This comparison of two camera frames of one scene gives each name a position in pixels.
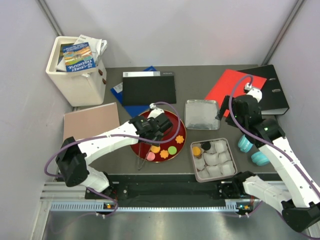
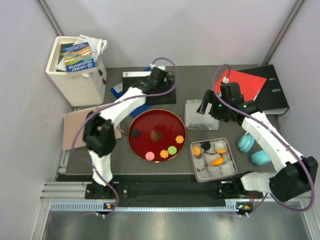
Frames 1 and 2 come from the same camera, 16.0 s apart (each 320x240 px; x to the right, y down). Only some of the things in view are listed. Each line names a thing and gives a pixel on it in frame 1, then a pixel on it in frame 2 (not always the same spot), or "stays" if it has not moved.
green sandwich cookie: (172, 150) stays
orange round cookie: (196, 151) stays
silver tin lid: (200, 115) stays
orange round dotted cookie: (155, 149) -> (221, 151)
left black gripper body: (158, 138) -> (162, 87)
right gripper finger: (224, 105) -> (208, 98)
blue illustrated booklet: (78, 56) stays
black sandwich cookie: (206, 145) stays
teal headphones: (244, 144) stays
